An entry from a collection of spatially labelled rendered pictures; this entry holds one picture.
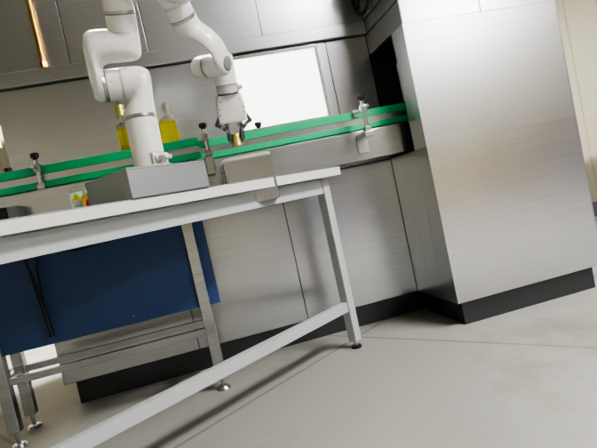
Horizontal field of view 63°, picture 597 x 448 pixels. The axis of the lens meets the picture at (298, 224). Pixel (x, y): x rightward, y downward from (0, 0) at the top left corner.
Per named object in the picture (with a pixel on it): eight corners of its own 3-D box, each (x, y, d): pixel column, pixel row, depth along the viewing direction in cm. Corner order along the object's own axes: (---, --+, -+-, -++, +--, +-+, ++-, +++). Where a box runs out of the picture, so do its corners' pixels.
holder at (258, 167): (265, 181, 200) (260, 163, 199) (275, 175, 173) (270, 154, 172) (223, 190, 196) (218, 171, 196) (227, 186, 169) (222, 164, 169)
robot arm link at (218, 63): (164, 25, 152) (197, 84, 165) (195, 19, 145) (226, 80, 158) (179, 12, 156) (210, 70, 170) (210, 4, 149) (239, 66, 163)
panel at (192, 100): (330, 119, 227) (314, 45, 225) (331, 117, 224) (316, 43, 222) (131, 156, 209) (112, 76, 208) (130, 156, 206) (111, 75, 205)
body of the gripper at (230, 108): (241, 87, 176) (246, 119, 180) (212, 92, 174) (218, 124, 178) (242, 88, 169) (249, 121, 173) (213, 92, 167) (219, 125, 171)
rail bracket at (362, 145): (368, 152, 210) (357, 100, 209) (382, 146, 194) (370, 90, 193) (357, 154, 209) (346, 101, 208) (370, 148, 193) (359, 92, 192)
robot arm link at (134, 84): (160, 113, 146) (149, 60, 145) (114, 119, 142) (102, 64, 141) (159, 120, 155) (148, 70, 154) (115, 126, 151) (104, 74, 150)
